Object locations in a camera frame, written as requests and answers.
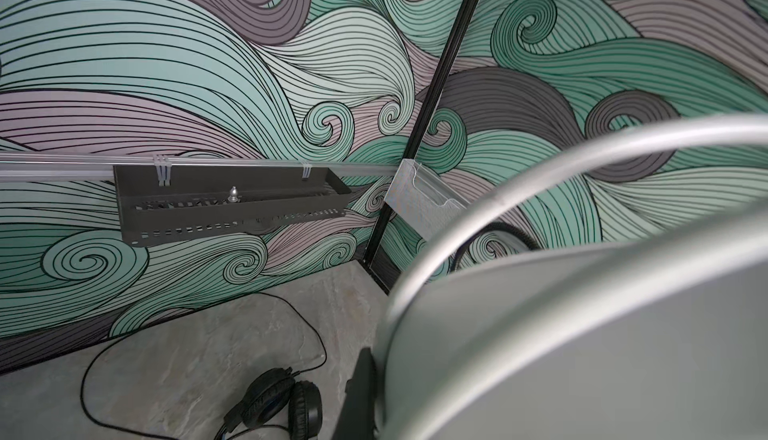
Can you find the black gaming headphones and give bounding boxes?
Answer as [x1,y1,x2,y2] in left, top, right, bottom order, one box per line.
[214,368,323,440]

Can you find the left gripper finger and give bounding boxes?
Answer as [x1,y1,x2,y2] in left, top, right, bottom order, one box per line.
[331,347,378,440]

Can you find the black right rear frame post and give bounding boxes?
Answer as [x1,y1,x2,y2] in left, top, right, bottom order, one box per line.
[361,0,480,294]

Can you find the white headphones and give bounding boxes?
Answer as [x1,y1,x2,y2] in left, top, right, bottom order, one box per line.
[373,114,767,439]

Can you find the clear plastic wall bin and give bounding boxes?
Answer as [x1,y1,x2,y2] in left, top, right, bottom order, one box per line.
[385,159,468,241]

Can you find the black perforated wall tray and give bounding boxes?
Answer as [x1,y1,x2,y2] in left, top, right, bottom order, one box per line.
[113,165,352,247]

